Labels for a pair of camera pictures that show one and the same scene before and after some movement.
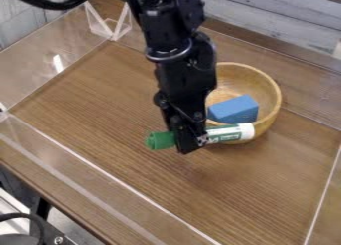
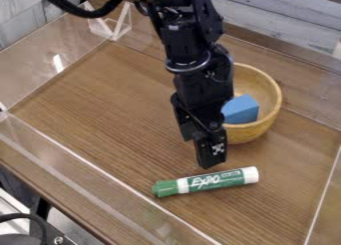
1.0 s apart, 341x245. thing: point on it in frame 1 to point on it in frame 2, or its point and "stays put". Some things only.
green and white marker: (159, 140) to (204, 181)
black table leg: (43, 208) stays put
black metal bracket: (51, 235) stays put
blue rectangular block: (238, 110) stays put
